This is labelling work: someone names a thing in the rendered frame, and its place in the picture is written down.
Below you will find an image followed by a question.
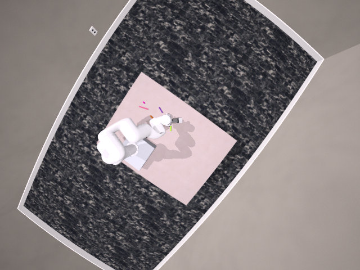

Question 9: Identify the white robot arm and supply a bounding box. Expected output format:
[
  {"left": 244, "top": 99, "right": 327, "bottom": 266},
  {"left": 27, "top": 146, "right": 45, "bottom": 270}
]
[{"left": 97, "top": 114, "right": 182, "bottom": 165}]

